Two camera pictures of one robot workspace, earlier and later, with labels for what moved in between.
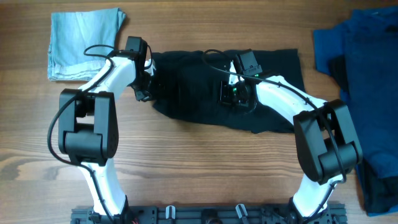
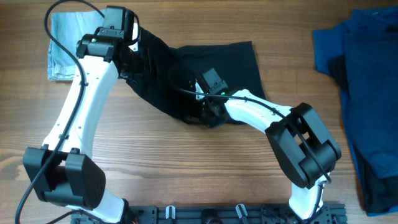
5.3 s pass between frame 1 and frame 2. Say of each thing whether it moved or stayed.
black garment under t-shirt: stayed
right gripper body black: moved
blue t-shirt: stayed
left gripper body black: moved
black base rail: stayed
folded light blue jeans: stayed
